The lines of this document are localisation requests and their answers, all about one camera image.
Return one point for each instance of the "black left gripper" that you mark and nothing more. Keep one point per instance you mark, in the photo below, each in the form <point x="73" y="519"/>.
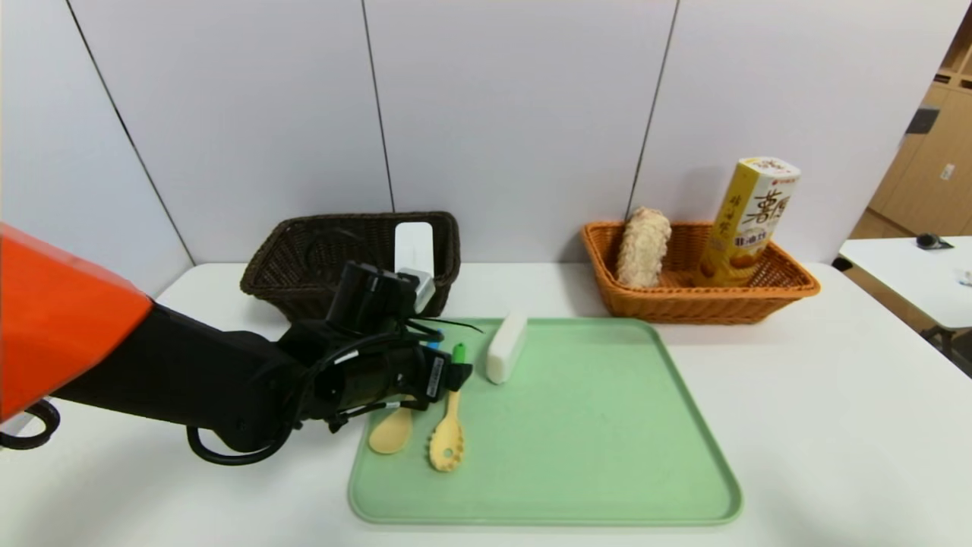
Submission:
<point x="437" y="375"/>

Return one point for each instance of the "white whiteboard eraser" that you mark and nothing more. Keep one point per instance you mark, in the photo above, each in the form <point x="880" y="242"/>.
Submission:
<point x="414" y="247"/>

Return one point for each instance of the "striped brown bread loaf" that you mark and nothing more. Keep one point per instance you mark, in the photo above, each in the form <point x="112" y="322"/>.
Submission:
<point x="644" y="251"/>

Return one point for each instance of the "yellow hexagonal snack box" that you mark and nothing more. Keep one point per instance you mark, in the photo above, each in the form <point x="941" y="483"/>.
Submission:
<point x="748" y="220"/>

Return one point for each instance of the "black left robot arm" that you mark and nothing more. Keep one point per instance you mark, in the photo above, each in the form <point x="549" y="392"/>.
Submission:
<point x="190" y="372"/>

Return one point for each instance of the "dark brown wicker basket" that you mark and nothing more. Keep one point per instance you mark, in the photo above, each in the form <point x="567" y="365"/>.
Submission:
<point x="304" y="251"/>

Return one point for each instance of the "orange wicker basket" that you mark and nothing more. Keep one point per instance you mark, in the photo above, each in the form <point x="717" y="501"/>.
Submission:
<point x="683" y="304"/>

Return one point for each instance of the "small white rectangular block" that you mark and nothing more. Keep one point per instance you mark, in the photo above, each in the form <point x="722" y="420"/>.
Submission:
<point x="505" y="349"/>

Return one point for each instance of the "light green plastic tray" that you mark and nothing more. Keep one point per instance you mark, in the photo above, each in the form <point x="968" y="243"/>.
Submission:
<point x="569" y="441"/>

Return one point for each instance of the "white side table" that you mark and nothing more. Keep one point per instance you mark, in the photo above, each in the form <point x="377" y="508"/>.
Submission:
<point x="896" y="273"/>

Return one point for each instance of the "small black table object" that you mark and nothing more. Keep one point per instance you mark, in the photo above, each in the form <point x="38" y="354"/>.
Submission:
<point x="932" y="242"/>

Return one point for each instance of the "dark grey cabinet plate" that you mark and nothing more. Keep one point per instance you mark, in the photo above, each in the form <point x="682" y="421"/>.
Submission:
<point x="920" y="122"/>

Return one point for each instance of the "light wooden cabinet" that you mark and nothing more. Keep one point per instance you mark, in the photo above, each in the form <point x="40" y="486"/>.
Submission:
<point x="934" y="152"/>

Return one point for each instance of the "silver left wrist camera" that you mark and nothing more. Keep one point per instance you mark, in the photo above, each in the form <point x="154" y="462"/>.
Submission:
<point x="416" y="287"/>

